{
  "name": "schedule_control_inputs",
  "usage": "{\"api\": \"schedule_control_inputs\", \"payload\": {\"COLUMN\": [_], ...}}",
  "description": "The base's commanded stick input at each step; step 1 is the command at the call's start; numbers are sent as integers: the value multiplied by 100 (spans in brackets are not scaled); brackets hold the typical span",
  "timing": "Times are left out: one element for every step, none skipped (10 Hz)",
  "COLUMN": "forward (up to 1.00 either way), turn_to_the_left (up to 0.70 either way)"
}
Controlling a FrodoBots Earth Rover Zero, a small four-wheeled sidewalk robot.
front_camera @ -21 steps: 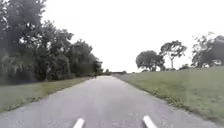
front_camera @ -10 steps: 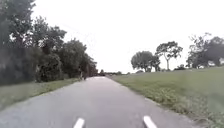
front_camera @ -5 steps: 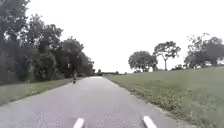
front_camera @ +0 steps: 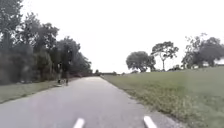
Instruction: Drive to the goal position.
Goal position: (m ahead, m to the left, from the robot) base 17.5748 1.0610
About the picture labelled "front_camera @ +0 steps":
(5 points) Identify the grass verge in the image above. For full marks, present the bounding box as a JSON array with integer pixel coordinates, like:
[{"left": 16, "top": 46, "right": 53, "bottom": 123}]
[{"left": 0, "top": 77, "right": 81, "bottom": 104}]

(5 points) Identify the row of dark trees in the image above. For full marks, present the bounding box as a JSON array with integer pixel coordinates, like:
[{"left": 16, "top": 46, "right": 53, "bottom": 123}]
[{"left": 0, "top": 0, "right": 94, "bottom": 86}]

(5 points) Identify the person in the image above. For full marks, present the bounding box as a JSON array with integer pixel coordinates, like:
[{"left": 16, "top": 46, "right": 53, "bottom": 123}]
[{"left": 55, "top": 44, "right": 74, "bottom": 88}]

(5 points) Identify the round dark tree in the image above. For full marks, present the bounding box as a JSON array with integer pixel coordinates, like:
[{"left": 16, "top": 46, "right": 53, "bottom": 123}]
[{"left": 125, "top": 50, "right": 157, "bottom": 73}]

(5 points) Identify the grey asphalt path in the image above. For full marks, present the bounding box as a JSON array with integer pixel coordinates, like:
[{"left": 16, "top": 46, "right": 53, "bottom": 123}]
[{"left": 0, "top": 76, "right": 188, "bottom": 128}]

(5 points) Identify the tall thin tree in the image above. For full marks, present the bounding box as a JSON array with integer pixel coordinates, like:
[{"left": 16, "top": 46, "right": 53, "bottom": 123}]
[{"left": 150, "top": 40, "right": 180, "bottom": 72}]

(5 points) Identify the grass slope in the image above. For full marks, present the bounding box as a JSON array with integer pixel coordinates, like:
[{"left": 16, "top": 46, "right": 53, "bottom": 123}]
[{"left": 101, "top": 65, "right": 224, "bottom": 128}]

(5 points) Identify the robot's own part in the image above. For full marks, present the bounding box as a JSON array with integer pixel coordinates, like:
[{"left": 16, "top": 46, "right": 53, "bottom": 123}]
[
  {"left": 143, "top": 115, "right": 158, "bottom": 128},
  {"left": 72, "top": 117, "right": 86, "bottom": 128}
]

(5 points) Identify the cluster of trees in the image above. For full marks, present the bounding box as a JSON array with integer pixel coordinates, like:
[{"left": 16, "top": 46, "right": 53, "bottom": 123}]
[{"left": 180, "top": 32, "right": 224, "bottom": 70}]

